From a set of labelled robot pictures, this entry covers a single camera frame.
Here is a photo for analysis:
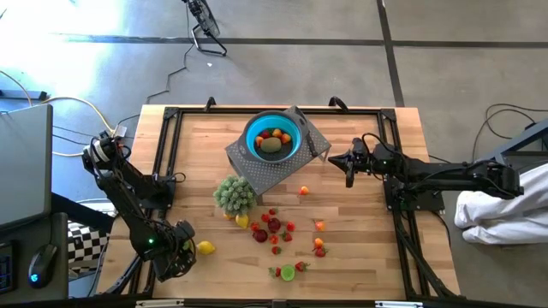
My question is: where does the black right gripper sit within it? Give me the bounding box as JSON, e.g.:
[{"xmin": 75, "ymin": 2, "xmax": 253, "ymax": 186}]
[{"xmin": 328, "ymin": 136, "xmax": 380, "ymax": 188}]

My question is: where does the blue collapsible colander bowl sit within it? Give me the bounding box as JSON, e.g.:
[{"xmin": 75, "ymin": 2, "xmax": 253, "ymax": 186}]
[{"xmin": 237, "ymin": 110, "xmax": 310, "ymax": 165}]

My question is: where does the black fan power cable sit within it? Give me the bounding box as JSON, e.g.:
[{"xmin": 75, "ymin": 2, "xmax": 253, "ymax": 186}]
[{"xmin": 145, "ymin": 3, "xmax": 192, "ymax": 104}]

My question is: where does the black keyboard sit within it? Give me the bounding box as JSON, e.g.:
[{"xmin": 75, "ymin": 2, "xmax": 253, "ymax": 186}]
[{"xmin": 0, "ymin": 241, "xmax": 18, "ymax": 295}]

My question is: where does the green artificial succulent plant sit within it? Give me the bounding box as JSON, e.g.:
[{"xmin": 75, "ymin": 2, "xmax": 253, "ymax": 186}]
[{"xmin": 212, "ymin": 174, "xmax": 258, "ymax": 218}]

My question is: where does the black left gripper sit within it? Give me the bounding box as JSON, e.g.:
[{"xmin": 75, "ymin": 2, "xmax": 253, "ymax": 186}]
[{"xmin": 152, "ymin": 220, "xmax": 198, "ymax": 283}]

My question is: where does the black desk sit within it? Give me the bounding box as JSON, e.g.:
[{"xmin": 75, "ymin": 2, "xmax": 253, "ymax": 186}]
[{"xmin": 0, "ymin": 212, "xmax": 69, "ymax": 300}]

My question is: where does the whole brown kiwi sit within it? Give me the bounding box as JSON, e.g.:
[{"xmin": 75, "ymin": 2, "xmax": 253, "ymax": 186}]
[{"xmin": 259, "ymin": 137, "xmax": 283, "ymax": 154}]

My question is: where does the black floor cable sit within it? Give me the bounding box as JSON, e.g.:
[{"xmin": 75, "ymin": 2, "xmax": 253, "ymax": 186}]
[{"xmin": 470, "ymin": 102, "xmax": 548, "ymax": 162}]

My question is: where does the grey metal table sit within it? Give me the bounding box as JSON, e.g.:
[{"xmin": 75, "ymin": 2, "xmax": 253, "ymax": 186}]
[{"xmin": 487, "ymin": 121, "xmax": 548, "ymax": 172}]

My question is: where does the pale yellow floor cable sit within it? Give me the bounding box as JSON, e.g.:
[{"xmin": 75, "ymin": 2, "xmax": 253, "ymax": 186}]
[{"xmin": 0, "ymin": 69, "xmax": 116, "ymax": 158}]

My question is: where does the black computer mouse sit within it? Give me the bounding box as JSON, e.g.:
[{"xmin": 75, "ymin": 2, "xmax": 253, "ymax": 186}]
[{"xmin": 27, "ymin": 243, "xmax": 58, "ymax": 289}]

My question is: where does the silver aluminium bracket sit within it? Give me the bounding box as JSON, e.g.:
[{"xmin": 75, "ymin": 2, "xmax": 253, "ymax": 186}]
[
  {"xmin": 375, "ymin": 300, "xmax": 425, "ymax": 308},
  {"xmin": 135, "ymin": 299, "xmax": 185, "ymax": 308}
]

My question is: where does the grey metal floor rail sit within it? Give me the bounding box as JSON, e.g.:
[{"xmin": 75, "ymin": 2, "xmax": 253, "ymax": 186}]
[{"xmin": 0, "ymin": 89, "xmax": 48, "ymax": 102}]

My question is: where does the black-white checkered cloth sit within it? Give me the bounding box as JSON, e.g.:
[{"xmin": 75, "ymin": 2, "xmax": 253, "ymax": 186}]
[{"xmin": 67, "ymin": 221, "xmax": 110, "ymax": 271}]

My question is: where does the black aluminium table frame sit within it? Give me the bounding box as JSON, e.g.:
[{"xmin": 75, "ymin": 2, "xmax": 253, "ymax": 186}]
[{"xmin": 100, "ymin": 104, "xmax": 462, "ymax": 300}]

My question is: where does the black kitchen knife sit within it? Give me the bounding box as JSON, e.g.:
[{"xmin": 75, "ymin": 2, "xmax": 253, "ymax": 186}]
[{"xmin": 294, "ymin": 106, "xmax": 319, "ymax": 158}]

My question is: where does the person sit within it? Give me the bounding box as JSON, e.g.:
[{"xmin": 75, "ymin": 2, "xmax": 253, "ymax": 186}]
[{"xmin": 453, "ymin": 164, "xmax": 548, "ymax": 246}]

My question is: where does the black floor fan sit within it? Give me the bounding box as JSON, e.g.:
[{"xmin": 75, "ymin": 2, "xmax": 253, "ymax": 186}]
[{"xmin": 182, "ymin": 0, "xmax": 229, "ymax": 58}]

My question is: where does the grey perforated metal shelf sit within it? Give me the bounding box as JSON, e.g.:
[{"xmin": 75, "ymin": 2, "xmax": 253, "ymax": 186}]
[{"xmin": 223, "ymin": 105, "xmax": 333, "ymax": 203}]

